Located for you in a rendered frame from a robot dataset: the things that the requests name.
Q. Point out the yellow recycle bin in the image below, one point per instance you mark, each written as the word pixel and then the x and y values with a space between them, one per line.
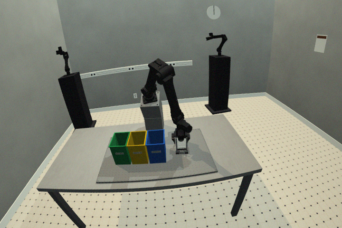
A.
pixel 136 147

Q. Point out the blue bin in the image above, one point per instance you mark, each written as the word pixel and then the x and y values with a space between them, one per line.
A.
pixel 155 143

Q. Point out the green bin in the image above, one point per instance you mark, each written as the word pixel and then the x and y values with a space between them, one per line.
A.
pixel 118 148

